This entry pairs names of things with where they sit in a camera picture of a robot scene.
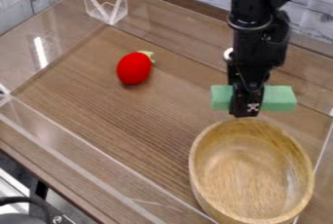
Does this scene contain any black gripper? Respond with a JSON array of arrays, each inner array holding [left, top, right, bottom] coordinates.
[[226, 10, 291, 118]]

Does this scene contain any green rectangular block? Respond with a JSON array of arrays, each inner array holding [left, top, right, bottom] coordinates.
[[211, 85, 297, 113]]

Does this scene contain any light wooden bowl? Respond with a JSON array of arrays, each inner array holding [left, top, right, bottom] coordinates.
[[188, 119, 314, 224]]

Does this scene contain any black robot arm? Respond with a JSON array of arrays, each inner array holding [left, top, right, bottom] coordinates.
[[226, 0, 290, 118]]

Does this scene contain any red plush strawberry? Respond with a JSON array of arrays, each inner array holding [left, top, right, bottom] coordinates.
[[116, 51, 155, 85]]

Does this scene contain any clear acrylic corner bracket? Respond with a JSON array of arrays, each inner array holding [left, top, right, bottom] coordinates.
[[83, 0, 127, 25]]

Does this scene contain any clear acrylic tray wall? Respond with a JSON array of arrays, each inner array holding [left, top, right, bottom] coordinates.
[[0, 94, 215, 224]]

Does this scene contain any black cable under table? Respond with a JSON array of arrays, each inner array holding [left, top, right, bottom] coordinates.
[[0, 196, 56, 224]]

